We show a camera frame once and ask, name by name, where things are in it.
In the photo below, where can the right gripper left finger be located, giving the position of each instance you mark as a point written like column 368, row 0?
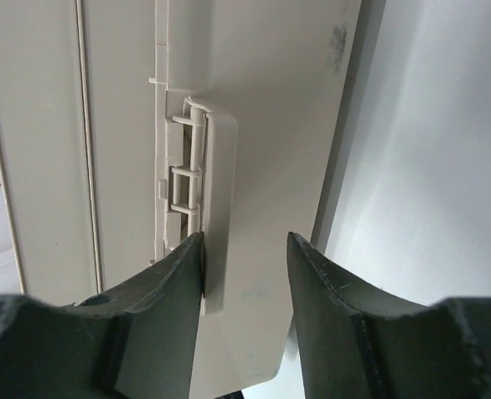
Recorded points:
column 135, row 340

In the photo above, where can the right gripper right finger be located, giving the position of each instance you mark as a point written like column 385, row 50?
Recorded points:
column 358, row 341

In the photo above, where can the beige plastic tool box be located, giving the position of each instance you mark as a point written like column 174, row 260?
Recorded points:
column 127, row 126

